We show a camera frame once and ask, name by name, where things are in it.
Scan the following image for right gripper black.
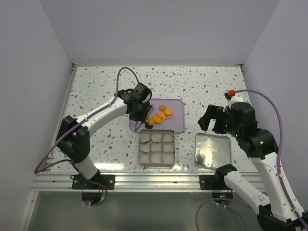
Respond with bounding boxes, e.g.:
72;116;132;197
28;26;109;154
198;104;242;138

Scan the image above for metal tongs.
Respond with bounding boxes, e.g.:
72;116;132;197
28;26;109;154
134;104;154;132

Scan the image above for metal cookie tin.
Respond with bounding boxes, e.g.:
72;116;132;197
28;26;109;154
138;129;176;168

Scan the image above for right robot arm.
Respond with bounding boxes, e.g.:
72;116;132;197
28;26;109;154
198;102;308;231

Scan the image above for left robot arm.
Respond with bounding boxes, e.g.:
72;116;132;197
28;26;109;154
56;90;152;189

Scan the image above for purple plastic tray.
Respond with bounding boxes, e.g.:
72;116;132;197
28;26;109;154
129;98;186;133

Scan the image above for metal tin lid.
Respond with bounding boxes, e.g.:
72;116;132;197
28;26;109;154
195;133;231;169

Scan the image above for orange round sandwich cookie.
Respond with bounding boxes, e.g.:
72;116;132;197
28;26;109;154
165;108;173;116

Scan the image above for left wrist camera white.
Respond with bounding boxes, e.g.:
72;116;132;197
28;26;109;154
142;92;152;103

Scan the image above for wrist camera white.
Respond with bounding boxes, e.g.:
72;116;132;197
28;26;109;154
223;90;244;113
142;92;152;103

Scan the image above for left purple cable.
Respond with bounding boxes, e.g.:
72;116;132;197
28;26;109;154
33;66;140;174

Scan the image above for purple cable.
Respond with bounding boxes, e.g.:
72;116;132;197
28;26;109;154
195;89;308;231
33;66;140;174

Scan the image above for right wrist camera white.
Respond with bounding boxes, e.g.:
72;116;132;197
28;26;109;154
223;90;244;113

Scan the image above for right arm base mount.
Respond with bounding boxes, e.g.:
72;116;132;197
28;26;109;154
199;175;230;190

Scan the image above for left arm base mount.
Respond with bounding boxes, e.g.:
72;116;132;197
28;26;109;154
70;174;116;190

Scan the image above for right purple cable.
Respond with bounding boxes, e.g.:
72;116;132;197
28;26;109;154
195;89;308;231

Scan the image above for aluminium rail front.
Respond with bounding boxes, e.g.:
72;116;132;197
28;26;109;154
31;172;268;192

